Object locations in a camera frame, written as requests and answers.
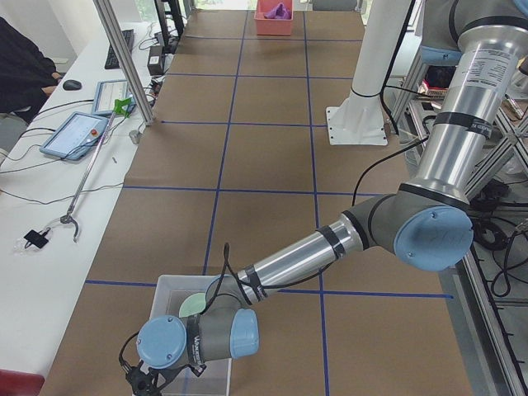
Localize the green ceramic bowl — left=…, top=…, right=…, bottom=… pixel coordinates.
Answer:
left=178, top=292, right=207, bottom=318

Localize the purple cloth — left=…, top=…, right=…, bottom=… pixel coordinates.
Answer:
left=264, top=2, right=291, bottom=20

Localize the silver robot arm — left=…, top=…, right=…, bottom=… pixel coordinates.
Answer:
left=136, top=1, right=527, bottom=375

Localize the translucent plastic storage box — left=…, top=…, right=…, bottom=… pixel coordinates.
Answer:
left=150, top=275, right=232, bottom=395

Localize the black power adapter box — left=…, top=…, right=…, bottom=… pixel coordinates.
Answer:
left=147, top=45, right=165, bottom=76

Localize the small silver metal cylinder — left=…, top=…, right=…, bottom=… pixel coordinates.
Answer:
left=129, top=130, right=141, bottom=144

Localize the pink plastic tray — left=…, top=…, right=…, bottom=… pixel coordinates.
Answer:
left=253, top=0, right=294, bottom=35

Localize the upper blue teach pendant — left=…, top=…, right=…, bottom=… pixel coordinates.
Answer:
left=92, top=79, right=135, bottom=116

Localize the blue teach pendant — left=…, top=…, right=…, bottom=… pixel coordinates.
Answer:
left=92, top=79, right=135, bottom=116
left=40, top=112, right=109, bottom=161

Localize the lower blue teach pendant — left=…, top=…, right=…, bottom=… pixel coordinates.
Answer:
left=40, top=112, right=109, bottom=161

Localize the black computer keyboard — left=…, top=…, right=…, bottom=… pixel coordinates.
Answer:
left=103, top=28, right=135, bottom=70

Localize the black computer mouse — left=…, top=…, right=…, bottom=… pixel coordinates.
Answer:
left=62, top=79, right=83, bottom=91

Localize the person in black shirt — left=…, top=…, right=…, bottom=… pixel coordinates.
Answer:
left=1, top=19, right=62, bottom=124

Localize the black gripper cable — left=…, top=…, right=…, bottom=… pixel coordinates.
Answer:
left=118, top=243, right=331, bottom=372

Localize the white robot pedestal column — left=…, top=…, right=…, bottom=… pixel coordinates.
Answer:
left=326, top=0, right=413, bottom=146

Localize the green handled reacher grabber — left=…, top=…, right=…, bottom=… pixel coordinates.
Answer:
left=59, top=97, right=136, bottom=243

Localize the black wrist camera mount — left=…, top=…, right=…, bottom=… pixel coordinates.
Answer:
left=121, top=360, right=172, bottom=396

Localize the aluminium frame post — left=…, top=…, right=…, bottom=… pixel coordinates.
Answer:
left=93, top=0, right=154, bottom=126

